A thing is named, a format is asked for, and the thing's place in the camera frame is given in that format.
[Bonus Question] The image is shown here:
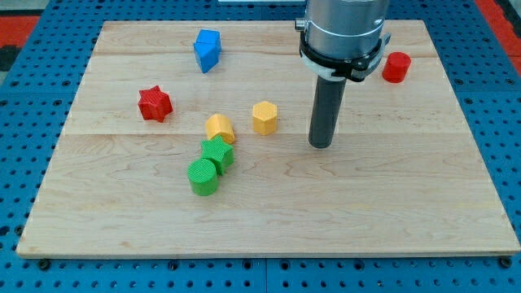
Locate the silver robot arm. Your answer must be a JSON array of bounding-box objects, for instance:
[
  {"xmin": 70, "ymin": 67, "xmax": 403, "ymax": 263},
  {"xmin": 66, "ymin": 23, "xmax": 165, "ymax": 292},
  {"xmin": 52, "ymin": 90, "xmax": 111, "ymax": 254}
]
[{"xmin": 295, "ymin": 0, "xmax": 391, "ymax": 149}]

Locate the blue cube block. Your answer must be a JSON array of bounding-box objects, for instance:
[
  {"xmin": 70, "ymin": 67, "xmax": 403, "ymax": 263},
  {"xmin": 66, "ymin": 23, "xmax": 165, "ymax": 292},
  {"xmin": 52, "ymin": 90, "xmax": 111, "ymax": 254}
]
[{"xmin": 195, "ymin": 29, "xmax": 221, "ymax": 46}]

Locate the blue triangular block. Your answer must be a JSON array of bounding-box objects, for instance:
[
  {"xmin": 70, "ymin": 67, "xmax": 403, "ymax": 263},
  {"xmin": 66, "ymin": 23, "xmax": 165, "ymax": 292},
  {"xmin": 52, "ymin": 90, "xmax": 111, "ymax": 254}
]
[{"xmin": 193, "ymin": 42, "xmax": 221, "ymax": 73}]

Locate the green cylinder block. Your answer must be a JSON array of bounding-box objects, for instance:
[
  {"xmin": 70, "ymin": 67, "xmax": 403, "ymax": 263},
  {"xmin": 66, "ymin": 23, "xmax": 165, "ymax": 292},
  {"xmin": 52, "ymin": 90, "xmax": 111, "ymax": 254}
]
[{"xmin": 187, "ymin": 159, "xmax": 219, "ymax": 196}]

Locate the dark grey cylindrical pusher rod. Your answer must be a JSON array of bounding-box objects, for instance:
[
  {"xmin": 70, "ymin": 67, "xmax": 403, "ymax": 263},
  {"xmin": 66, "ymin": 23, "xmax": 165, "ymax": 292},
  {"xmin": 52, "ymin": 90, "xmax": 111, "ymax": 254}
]
[{"xmin": 308, "ymin": 77, "xmax": 346, "ymax": 149}]

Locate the red cylinder block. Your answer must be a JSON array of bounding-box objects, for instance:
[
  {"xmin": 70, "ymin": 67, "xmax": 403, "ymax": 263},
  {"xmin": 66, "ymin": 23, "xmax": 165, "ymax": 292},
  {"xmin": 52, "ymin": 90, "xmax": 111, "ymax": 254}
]
[{"xmin": 382, "ymin": 51, "xmax": 412, "ymax": 83}]

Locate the yellow hexagon block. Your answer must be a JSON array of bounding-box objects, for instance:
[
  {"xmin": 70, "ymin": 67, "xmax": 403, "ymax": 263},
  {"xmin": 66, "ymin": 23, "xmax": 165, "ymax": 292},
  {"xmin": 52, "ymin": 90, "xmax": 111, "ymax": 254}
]
[{"xmin": 252, "ymin": 101, "xmax": 278, "ymax": 135}]

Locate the yellow rounded block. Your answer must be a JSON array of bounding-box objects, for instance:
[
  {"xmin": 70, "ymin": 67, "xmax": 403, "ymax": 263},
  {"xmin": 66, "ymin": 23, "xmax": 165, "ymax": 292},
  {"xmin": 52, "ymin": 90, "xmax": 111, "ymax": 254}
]
[{"xmin": 205, "ymin": 113, "xmax": 235, "ymax": 144}]

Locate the green star block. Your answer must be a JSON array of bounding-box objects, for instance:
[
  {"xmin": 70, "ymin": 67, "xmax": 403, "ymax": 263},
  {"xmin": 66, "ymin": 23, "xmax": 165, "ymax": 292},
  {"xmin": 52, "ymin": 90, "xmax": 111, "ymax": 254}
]
[{"xmin": 201, "ymin": 135, "xmax": 234, "ymax": 176}]

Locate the wooden board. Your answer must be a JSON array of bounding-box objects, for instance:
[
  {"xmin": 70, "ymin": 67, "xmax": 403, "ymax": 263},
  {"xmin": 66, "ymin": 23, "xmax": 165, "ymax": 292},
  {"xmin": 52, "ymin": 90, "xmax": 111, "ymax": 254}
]
[{"xmin": 16, "ymin": 20, "xmax": 520, "ymax": 259}]

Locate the red star block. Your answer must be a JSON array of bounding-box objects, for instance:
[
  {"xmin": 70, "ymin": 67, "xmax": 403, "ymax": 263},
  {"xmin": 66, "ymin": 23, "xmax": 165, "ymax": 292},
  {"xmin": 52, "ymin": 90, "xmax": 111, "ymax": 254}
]
[{"xmin": 138, "ymin": 85, "xmax": 173, "ymax": 123}]

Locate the black gripper mount ring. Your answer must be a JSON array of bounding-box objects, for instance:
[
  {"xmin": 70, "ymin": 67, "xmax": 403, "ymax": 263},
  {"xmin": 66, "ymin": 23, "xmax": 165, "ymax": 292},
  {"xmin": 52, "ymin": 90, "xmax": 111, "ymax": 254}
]
[{"xmin": 299, "ymin": 33, "xmax": 391, "ymax": 82}]

